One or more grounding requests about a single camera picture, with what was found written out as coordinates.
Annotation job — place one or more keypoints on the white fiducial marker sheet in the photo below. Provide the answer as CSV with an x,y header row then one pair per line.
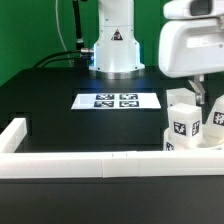
x,y
116,101

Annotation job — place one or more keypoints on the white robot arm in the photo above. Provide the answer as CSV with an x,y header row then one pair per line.
x,y
116,53

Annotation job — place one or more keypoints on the white round stool seat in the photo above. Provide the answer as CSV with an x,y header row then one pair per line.
x,y
208,143

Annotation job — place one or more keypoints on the white U-shaped obstacle fence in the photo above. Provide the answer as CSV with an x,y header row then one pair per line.
x,y
14,165

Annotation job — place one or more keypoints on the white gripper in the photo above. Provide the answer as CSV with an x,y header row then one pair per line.
x,y
192,41

